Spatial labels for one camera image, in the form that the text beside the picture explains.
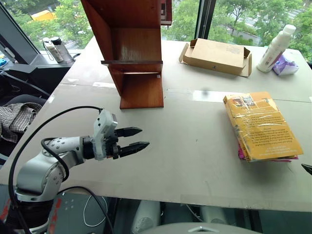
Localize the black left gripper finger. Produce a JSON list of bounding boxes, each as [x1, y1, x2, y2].
[[117, 141, 150, 159], [115, 127, 143, 137]]

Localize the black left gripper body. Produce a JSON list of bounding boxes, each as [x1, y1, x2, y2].
[[104, 135, 122, 160]]

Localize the yellow book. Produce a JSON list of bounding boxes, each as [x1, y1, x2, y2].
[[223, 91, 304, 163]]

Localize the pink book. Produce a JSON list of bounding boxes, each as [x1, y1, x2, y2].
[[237, 142, 299, 161]]

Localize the brown wooden shelf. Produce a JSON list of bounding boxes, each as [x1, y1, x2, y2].
[[80, 0, 173, 110]]

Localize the checkered cloth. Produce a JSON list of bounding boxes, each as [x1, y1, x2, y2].
[[0, 102, 42, 143]]

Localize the black chair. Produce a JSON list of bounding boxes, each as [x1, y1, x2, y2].
[[0, 70, 51, 156]]

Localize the clear bottle black cap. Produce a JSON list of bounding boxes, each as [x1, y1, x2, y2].
[[51, 37, 74, 62]]

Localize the purple tissue pack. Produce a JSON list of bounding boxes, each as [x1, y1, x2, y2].
[[272, 54, 299, 77]]

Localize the white slim bottle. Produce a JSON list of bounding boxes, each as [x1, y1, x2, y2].
[[43, 38, 64, 63]]

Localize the brown cardboard box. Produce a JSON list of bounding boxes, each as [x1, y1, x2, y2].
[[179, 38, 253, 78]]

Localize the white plastic bottle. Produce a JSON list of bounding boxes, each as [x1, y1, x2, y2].
[[256, 24, 297, 73]]

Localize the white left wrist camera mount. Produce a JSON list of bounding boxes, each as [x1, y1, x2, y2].
[[93, 109, 118, 161]]

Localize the white thin cable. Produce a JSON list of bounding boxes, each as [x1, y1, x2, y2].
[[83, 194, 108, 227]]

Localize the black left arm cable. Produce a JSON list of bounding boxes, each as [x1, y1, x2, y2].
[[8, 105, 114, 234]]

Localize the black window frame post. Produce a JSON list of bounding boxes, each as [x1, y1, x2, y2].
[[194, 0, 217, 41]]

